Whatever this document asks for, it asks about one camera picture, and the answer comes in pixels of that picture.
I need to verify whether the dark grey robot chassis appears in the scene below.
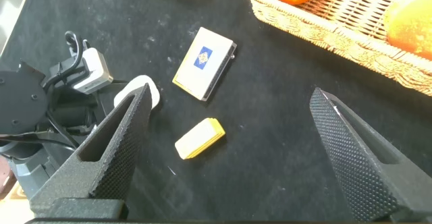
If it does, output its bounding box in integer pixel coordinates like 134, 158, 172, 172
0, 139, 68, 201

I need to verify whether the wicker basket with food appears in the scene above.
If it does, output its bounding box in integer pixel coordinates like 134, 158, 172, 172
238, 0, 432, 97

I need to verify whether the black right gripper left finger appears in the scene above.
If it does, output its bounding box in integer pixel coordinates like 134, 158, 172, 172
29, 83, 153, 218

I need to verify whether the small yellow block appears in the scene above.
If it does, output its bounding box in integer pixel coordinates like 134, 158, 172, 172
174, 117, 226, 161

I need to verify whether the white soap bar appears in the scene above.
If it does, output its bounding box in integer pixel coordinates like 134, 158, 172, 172
113, 74, 161, 110

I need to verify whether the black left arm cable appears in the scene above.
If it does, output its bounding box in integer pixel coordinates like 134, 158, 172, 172
42, 30, 85, 90

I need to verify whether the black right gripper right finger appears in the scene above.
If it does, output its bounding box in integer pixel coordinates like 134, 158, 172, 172
309, 87, 432, 222

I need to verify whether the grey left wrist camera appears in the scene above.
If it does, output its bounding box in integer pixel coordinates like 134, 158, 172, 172
69, 47, 114, 95

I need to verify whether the playing card box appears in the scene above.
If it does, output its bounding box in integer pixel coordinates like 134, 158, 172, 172
171, 26, 238, 102

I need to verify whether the brown bread bun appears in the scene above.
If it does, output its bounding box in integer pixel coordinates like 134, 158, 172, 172
383, 0, 432, 61

